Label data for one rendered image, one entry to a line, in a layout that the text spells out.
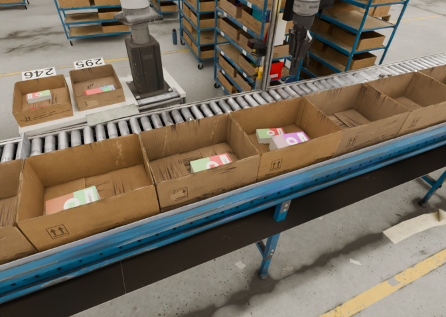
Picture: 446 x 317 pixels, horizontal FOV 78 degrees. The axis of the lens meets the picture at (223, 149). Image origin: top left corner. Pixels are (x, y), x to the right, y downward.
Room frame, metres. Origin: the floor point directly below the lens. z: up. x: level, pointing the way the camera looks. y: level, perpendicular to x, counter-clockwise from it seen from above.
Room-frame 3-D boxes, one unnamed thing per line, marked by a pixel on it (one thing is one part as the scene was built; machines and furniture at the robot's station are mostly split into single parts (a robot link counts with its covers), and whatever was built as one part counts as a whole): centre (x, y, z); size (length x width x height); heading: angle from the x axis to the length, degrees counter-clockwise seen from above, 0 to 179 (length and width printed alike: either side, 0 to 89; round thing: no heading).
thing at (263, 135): (1.04, -0.23, 0.90); 0.13 x 0.07 x 0.04; 99
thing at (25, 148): (0.90, 0.95, 0.76); 0.46 x 0.01 x 0.09; 25
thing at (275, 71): (1.82, -0.33, 0.85); 0.16 x 0.01 x 0.13; 115
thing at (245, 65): (2.51, -0.34, 0.59); 0.40 x 0.30 x 0.10; 23
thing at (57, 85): (1.44, 1.12, 0.80); 0.38 x 0.28 x 0.10; 28
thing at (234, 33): (2.94, -0.13, 0.79); 0.40 x 0.30 x 0.10; 26
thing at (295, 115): (0.96, -0.26, 0.96); 0.39 x 0.29 x 0.17; 115
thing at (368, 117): (1.12, -0.61, 0.97); 0.39 x 0.29 x 0.17; 115
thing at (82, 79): (1.63, 0.86, 0.80); 0.38 x 0.28 x 0.10; 29
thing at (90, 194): (0.56, 0.50, 0.92); 0.16 x 0.11 x 0.07; 119
